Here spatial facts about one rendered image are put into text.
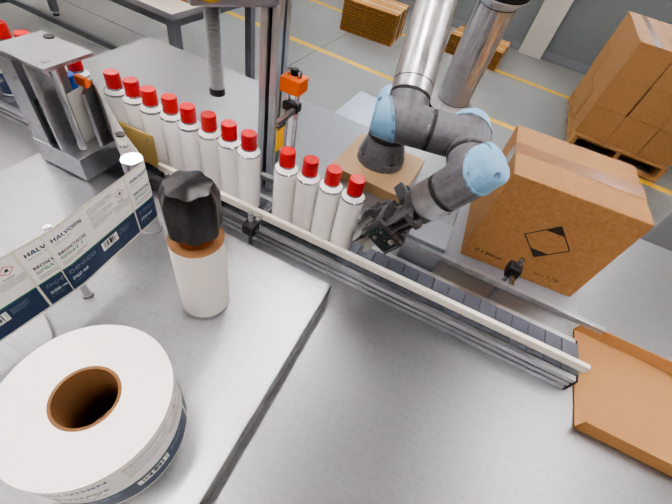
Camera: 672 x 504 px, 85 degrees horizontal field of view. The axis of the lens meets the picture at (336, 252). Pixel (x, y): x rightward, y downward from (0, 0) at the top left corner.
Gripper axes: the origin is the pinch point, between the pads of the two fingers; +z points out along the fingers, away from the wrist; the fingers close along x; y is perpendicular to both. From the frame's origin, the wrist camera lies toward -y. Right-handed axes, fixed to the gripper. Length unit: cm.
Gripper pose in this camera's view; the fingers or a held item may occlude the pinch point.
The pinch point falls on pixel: (358, 236)
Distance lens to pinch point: 84.4
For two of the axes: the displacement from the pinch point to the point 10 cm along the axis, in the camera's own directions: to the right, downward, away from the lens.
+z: -6.0, 3.4, 7.2
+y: -4.2, 6.4, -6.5
